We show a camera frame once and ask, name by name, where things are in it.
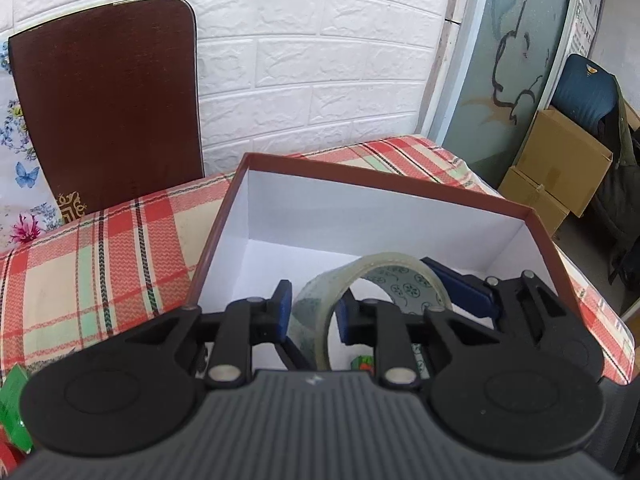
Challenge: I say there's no floral plastic bag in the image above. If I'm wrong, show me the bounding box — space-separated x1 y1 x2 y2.
0 40 67 252

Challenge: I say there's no large cardboard carton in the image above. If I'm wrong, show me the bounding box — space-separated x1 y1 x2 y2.
519 107 614 219

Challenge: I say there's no brown cardboard box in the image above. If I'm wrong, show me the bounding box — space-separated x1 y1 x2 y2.
190 152 571 376

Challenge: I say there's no glass door with cartoon drawing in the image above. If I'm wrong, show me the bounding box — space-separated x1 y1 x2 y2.
434 0 582 192

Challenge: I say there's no shiny green item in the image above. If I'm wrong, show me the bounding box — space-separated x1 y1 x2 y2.
0 364 34 453

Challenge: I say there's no small cardboard carton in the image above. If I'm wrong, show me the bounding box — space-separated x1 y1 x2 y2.
497 166 571 239

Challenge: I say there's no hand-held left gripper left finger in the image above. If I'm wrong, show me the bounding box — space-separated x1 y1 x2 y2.
125 280 314 389

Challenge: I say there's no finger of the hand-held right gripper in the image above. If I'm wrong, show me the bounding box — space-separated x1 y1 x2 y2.
422 256 558 348

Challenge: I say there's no blue backpack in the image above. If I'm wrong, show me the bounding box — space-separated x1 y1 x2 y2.
549 53 622 137

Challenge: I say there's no wall poster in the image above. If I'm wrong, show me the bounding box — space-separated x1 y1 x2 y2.
570 0 609 57

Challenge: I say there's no shiny red item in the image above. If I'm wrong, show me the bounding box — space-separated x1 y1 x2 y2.
0 425 27 477

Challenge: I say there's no red plaid cloth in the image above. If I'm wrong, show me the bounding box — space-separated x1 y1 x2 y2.
0 135 636 387

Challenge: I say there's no clear packing tape roll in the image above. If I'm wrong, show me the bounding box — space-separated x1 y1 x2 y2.
290 254 453 372

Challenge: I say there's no brown chair back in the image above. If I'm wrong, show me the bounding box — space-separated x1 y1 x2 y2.
7 0 207 224

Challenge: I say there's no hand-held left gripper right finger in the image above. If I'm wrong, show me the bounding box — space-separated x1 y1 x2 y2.
335 296 507 388

